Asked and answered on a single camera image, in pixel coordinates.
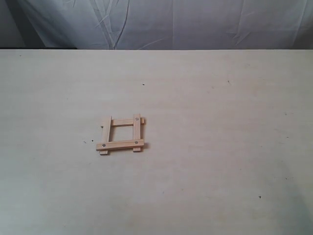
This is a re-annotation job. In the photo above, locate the horizontal wooden stick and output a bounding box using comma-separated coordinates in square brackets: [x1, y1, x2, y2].
[96, 139, 145, 151]
[111, 117, 145, 127]

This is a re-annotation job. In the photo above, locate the white backdrop curtain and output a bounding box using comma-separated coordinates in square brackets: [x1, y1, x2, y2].
[0, 0, 313, 50]

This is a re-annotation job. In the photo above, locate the vertical wooden stick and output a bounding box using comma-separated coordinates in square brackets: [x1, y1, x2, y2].
[133, 114, 141, 152]
[101, 116, 112, 143]

